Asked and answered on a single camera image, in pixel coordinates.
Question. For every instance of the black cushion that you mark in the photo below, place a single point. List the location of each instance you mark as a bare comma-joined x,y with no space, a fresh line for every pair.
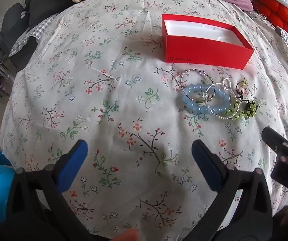
43,0

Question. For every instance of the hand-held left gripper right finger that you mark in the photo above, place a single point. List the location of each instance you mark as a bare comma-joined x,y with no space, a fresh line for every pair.
204,158

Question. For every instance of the red cardboard box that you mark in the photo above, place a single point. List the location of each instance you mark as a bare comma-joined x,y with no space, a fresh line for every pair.
204,49

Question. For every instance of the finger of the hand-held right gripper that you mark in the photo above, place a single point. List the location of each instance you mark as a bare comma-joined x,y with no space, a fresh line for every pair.
275,141

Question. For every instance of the orange plush toy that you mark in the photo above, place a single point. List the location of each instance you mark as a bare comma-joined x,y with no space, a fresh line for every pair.
271,7

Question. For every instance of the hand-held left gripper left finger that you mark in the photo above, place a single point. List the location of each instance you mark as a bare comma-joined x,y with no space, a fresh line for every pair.
77,155

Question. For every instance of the floral bedsheet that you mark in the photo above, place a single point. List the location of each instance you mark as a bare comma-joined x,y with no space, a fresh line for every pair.
88,87

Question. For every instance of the grey checkered cloth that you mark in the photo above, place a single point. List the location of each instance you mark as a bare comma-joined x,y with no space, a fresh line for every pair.
31,36

